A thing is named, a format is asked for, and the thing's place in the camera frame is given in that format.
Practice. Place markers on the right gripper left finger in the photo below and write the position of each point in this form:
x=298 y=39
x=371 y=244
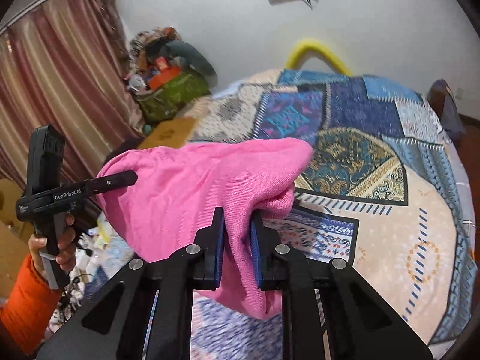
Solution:
x=145 y=310

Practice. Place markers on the floral clothes pile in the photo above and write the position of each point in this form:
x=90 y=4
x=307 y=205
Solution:
x=149 y=42

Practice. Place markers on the yellow foam tube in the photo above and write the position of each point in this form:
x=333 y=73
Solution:
x=309 y=47

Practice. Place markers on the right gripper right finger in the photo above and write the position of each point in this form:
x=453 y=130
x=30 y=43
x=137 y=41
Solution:
x=329 y=310

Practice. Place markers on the pink knit cardigan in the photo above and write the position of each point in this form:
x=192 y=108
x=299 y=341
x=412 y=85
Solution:
x=177 y=191

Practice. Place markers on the striped pink curtain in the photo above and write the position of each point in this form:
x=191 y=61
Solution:
x=63 y=64

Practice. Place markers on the orange box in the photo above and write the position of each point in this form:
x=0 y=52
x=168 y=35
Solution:
x=162 y=73

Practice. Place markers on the orange sleeve forearm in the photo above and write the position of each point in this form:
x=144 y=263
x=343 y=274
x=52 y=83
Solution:
x=26 y=315

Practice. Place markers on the wooden folding lap table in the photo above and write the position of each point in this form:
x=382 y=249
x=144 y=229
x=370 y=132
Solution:
x=173 y=133

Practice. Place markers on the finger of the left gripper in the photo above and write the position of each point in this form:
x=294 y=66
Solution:
x=111 y=182

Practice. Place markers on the green storage basket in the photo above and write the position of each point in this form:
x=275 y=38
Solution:
x=165 y=102

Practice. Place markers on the patchwork patterned bedspread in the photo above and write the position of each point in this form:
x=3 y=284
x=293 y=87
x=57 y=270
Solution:
x=385 y=190

